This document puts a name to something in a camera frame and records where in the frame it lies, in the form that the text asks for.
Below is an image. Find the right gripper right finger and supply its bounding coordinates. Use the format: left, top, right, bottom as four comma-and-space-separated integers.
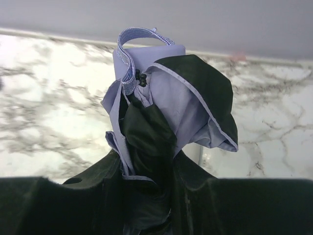
171, 152, 313, 235

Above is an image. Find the lilac umbrella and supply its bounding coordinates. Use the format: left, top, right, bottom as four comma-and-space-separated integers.
101, 27, 238, 235

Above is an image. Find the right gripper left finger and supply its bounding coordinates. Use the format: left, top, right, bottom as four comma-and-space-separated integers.
0, 151, 124, 235

